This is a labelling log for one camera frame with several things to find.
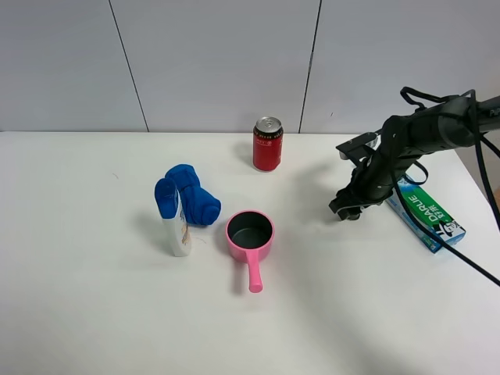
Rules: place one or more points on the pink toy saucepan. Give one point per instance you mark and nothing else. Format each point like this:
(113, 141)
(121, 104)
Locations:
(250, 236)

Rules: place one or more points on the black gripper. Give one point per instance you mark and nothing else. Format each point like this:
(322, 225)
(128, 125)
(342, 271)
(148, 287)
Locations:
(372, 182)

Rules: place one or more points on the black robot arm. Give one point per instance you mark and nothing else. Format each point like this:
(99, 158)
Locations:
(448, 125)

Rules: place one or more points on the red soda can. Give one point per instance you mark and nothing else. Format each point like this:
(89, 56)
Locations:
(268, 135)

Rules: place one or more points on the blue rolled sock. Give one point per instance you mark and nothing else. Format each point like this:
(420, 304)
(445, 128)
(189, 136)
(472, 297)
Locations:
(200, 207)

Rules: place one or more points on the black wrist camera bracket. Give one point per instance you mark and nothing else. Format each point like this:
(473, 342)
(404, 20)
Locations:
(359, 148)

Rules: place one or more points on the Darlie toothpaste box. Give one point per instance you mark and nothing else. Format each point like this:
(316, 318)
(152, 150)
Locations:
(428, 212)

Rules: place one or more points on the white bottle blue cap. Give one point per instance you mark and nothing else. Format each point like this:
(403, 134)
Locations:
(170, 207)

